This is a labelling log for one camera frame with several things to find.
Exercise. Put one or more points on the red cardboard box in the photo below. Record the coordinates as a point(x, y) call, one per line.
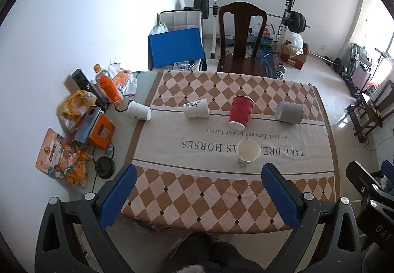
point(291, 59)

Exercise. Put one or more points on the white barbell rack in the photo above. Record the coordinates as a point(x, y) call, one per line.
point(216, 30)

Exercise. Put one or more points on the clear plastic tray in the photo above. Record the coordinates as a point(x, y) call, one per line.
point(184, 65)

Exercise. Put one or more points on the small dumbbell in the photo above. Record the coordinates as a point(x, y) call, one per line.
point(280, 72)

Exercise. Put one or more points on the person's legs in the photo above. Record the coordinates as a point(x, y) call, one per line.
point(224, 256)

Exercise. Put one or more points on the red ribbed paper cup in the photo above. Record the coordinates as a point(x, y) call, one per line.
point(241, 110)

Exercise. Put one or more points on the dark wooden chair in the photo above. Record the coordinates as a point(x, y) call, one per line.
point(241, 30)

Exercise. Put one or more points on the barbell with black plates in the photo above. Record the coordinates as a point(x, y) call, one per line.
point(297, 22)

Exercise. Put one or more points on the grey ribbed cup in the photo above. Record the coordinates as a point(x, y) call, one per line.
point(289, 112)

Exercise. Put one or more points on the black cylinder speaker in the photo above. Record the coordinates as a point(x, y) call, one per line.
point(87, 85)

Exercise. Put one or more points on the white cup small print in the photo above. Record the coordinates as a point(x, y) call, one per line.
point(247, 151)

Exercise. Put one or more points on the red and white plastic bag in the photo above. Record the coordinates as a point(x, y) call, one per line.
point(264, 31)

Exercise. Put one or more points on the checked tablecloth with lettering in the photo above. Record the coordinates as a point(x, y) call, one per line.
point(200, 186)

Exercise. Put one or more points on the black stool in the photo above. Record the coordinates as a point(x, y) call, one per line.
point(367, 113)

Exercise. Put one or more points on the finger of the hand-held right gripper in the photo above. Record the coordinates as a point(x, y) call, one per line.
point(361, 177)

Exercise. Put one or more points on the black round lid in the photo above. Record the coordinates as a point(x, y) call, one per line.
point(104, 167)

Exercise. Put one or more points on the yellow plastic bag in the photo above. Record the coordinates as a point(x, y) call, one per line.
point(75, 105)

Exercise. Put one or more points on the barbell on floor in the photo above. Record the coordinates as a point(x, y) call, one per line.
point(337, 64)

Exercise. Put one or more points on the plain white paper cup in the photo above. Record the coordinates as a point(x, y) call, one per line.
point(138, 110)

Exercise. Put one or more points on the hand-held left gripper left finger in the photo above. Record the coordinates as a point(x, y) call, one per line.
point(118, 199)

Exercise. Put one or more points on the grey phone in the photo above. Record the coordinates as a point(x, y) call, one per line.
point(87, 125)

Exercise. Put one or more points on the grey folded exercise machine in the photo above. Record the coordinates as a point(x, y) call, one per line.
point(361, 66)

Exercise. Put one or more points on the orange box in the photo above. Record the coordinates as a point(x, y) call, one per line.
point(103, 131)

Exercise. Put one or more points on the colourful snack packet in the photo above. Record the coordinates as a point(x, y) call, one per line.
point(61, 159)

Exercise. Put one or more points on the orange drink bottle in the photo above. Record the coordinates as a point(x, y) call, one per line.
point(107, 88)

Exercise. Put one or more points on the orange and white snack wrappers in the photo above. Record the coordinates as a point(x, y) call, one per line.
point(123, 79)

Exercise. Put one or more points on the white cup black brush print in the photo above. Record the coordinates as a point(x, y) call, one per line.
point(197, 109)

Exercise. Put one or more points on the blue board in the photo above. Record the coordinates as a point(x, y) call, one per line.
point(175, 48)

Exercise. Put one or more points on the white padded chair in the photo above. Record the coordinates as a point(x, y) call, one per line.
point(181, 18)

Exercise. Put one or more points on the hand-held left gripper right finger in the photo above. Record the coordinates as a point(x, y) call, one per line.
point(280, 197)

